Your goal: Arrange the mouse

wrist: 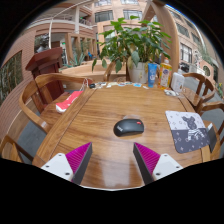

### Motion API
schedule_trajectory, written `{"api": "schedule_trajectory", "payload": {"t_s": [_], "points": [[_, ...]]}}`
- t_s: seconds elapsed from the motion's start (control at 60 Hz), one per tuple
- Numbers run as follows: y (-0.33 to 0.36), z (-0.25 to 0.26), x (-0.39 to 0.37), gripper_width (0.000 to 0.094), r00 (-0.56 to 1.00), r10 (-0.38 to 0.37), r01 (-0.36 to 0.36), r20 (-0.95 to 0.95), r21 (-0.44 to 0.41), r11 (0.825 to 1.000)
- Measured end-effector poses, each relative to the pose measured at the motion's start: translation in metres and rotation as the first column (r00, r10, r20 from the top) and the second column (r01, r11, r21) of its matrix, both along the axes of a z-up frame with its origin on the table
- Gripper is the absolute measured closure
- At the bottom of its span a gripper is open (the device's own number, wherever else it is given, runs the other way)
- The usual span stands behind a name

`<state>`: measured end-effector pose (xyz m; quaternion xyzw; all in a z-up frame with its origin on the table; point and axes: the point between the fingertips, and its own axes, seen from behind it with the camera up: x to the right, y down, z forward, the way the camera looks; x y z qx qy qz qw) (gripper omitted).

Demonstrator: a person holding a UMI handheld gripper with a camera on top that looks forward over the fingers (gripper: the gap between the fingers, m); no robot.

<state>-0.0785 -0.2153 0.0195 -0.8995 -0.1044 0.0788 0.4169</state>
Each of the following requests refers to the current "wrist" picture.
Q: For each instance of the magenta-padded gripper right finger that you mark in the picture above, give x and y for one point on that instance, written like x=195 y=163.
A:
x=148 y=159

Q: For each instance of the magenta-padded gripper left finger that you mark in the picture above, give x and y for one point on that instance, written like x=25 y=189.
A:
x=78 y=158

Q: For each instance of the black computer mouse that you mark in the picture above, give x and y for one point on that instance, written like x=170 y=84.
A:
x=128 y=127

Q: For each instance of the grey white printed mouse pad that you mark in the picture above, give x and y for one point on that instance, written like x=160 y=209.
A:
x=188 y=131

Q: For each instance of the red white booklet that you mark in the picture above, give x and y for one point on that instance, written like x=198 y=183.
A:
x=68 y=101

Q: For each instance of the wooden armchair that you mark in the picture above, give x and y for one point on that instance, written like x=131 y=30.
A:
x=31 y=90
x=13 y=150
x=218 y=106
x=204 y=83
x=108 y=71

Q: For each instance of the black notebook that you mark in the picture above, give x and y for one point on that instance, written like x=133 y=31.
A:
x=212 y=136

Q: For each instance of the clear plastic bag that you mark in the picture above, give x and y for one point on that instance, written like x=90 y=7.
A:
x=171 y=92

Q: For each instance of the black key bunch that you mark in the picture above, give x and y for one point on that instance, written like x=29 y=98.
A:
x=92 y=85

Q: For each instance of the small blue sticker card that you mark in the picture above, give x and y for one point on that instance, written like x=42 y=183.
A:
x=137 y=85

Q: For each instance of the white pump bottle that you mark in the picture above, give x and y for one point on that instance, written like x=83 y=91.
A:
x=177 y=82

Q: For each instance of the blue tube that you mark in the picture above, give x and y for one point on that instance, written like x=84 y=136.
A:
x=152 y=75

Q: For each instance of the yellow dish soap bottle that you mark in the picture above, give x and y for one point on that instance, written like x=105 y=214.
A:
x=165 y=75

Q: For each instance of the wooden planter with succulents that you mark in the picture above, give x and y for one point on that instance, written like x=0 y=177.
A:
x=78 y=61

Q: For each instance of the dark red wooden lectern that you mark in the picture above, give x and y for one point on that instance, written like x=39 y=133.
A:
x=46 y=65

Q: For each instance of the green potted plant white pot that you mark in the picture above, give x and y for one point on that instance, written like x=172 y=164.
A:
x=133 y=41

